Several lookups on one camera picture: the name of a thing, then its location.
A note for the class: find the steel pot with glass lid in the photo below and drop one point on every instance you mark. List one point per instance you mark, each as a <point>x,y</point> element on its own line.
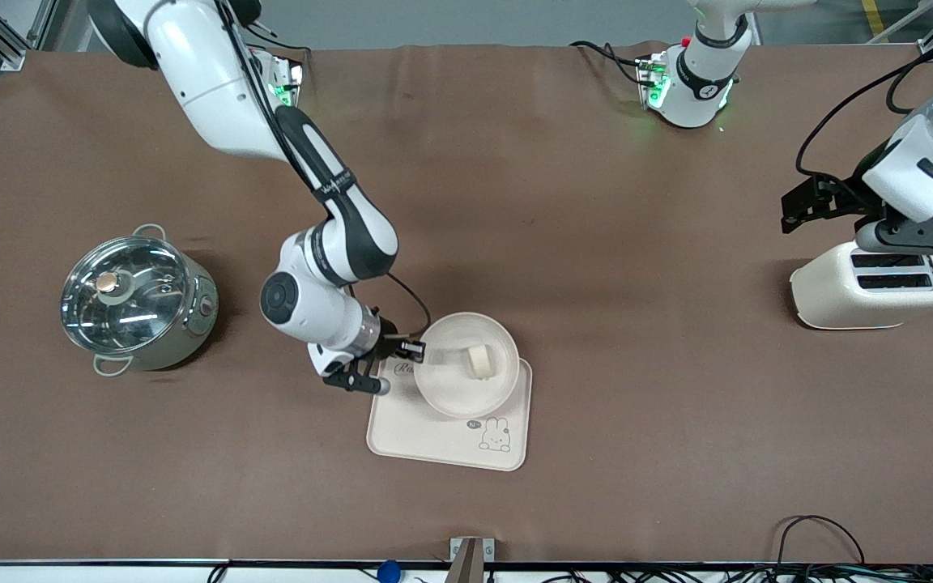
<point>203,320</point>

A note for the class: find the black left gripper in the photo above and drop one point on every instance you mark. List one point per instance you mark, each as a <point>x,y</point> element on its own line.
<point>854,194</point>

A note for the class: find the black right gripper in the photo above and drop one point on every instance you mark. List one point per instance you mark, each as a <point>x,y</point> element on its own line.
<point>390,343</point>

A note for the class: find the cream two-slot toaster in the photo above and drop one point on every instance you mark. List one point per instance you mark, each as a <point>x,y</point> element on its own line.
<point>839,300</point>

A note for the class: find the cream round plate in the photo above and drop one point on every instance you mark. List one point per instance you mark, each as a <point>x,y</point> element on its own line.
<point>458,389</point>

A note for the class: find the cream rabbit print tray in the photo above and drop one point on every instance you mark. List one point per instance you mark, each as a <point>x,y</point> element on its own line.
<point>418,437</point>

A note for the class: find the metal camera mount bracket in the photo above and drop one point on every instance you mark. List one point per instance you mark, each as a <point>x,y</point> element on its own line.
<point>470,567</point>

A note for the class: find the aluminium frame profile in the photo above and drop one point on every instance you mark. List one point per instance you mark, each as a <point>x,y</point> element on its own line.
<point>9,57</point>

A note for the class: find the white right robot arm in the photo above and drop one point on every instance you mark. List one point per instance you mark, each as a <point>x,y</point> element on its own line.
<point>207,81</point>

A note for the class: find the blue round knob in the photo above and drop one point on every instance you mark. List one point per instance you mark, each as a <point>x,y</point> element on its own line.
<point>388,572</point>

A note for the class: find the brown tablecloth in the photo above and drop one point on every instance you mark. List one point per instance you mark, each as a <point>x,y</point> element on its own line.
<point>596,243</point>

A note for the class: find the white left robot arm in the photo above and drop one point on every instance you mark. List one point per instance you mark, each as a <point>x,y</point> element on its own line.
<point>697,89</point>

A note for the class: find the small white steamed bun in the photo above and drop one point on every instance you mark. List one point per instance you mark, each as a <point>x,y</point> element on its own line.
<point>481,362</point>

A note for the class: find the glass pot lid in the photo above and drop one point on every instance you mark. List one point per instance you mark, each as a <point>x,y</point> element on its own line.
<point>142,312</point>

